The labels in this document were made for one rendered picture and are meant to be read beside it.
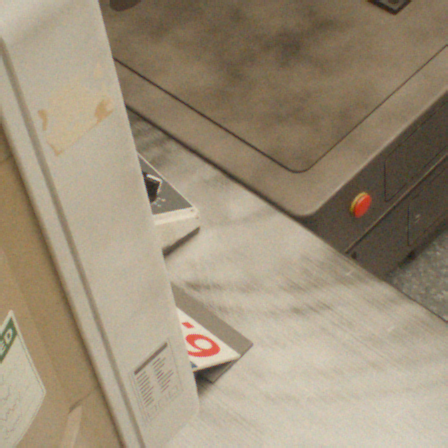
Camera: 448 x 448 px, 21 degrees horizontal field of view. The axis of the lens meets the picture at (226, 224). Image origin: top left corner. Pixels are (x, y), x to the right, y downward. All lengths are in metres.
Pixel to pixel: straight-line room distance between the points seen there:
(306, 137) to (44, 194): 1.27
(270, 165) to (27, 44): 1.28
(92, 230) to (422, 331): 0.62
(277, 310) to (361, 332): 0.07
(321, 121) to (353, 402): 0.74
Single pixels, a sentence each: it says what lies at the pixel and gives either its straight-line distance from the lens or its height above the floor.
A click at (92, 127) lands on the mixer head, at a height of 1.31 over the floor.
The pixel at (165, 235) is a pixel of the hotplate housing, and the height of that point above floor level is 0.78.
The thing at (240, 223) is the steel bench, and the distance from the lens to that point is 0.98.
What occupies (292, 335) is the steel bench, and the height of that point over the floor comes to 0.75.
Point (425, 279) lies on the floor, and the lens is 1.86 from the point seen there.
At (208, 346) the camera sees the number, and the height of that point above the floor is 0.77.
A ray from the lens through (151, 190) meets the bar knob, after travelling 0.94.
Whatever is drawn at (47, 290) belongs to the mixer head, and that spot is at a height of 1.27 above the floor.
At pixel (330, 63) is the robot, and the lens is 1.65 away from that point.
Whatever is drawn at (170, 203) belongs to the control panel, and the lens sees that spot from 0.95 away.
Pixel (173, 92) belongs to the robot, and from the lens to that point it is 1.64.
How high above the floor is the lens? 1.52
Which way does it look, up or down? 51 degrees down
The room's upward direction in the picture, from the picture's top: 10 degrees counter-clockwise
